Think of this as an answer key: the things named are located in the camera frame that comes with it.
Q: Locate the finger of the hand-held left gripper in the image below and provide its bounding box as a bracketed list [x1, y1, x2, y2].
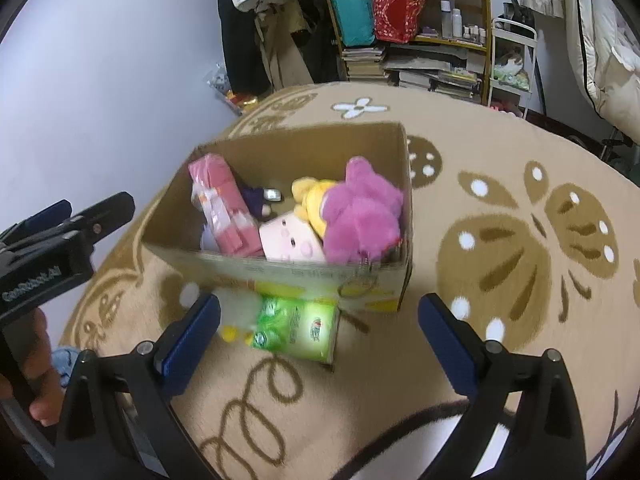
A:
[0, 200, 73, 252]
[60, 191, 136, 246]

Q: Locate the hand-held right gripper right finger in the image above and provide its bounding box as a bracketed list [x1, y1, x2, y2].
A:
[418, 293, 586, 480]

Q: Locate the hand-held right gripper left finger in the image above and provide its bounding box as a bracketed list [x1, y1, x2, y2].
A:
[52, 292, 222, 480]

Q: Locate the white duck plush toy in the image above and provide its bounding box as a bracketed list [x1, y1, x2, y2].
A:
[212, 287, 266, 346]

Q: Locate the cardboard box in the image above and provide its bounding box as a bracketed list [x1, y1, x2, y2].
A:
[141, 121, 415, 313]

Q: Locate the green tissue pack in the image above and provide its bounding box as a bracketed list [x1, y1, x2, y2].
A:
[247, 296, 341, 365]

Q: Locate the pink tissue pack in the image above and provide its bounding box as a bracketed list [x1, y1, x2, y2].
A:
[188, 153, 266, 258]

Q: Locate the pink pig cube plush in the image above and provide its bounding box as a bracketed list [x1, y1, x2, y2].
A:
[259, 208, 328, 263]

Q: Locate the purple plush doll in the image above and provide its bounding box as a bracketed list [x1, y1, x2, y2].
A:
[240, 185, 286, 221]

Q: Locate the magenta plush toy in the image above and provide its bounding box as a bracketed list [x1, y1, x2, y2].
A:
[320, 156, 405, 265]

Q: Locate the yellow plush doll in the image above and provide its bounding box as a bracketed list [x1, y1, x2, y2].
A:
[291, 176, 341, 238]

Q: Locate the person's left hand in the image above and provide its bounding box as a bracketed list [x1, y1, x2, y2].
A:
[27, 309, 64, 427]

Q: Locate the pile of small packets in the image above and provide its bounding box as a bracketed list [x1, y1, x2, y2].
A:
[202, 62, 261, 113]

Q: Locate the black hanging coat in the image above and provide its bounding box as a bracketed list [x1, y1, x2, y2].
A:
[217, 0, 273, 96]

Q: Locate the beige hanging coat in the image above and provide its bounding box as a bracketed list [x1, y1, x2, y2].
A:
[252, 2, 321, 91]

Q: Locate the wide stack of books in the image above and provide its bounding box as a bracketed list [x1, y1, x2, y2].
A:
[387, 50, 483, 104]

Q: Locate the white trolley cart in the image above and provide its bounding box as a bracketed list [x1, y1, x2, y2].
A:
[487, 2, 538, 121]

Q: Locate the narrow stack of books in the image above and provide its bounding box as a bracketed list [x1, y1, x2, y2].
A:
[341, 46, 388, 81]

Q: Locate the teal bag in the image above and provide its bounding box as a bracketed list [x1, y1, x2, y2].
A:
[330, 0, 377, 47]

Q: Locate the red gift bag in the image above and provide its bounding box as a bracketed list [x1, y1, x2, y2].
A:
[371, 0, 431, 44]

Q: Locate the cream puffer coat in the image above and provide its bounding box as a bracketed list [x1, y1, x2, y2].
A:
[562, 0, 640, 133]

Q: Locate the wooden shelf unit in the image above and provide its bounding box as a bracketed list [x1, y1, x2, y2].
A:
[320, 0, 493, 106]

